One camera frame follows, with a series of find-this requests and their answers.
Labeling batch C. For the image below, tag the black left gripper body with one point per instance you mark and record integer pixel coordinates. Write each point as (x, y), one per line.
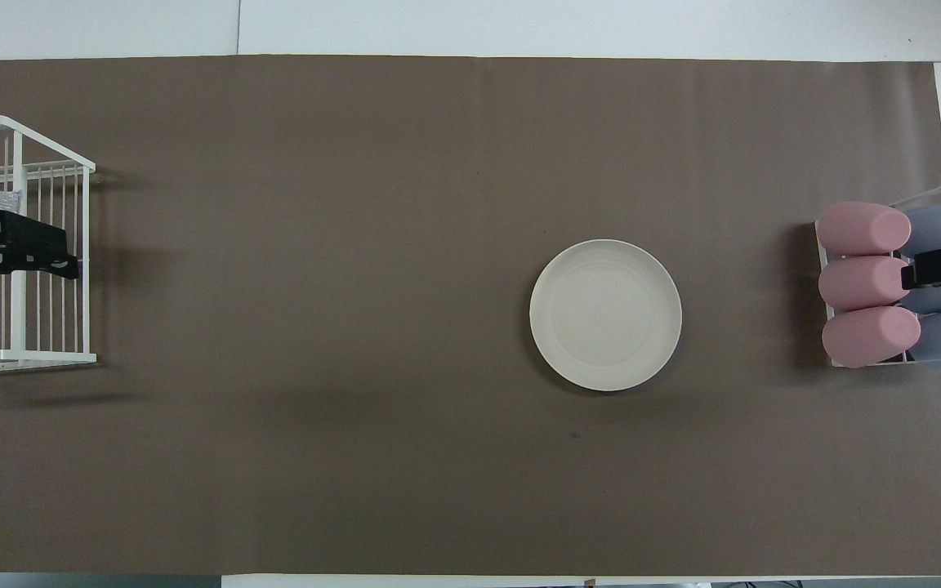
(25, 241)

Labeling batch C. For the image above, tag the cream round plate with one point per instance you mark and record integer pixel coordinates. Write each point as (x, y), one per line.
(605, 314)

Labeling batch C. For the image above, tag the pink plastic cup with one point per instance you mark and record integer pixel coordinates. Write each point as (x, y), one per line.
(862, 229)
(858, 283)
(871, 336)

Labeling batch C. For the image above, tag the brown table mat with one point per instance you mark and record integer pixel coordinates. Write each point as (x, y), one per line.
(356, 327)

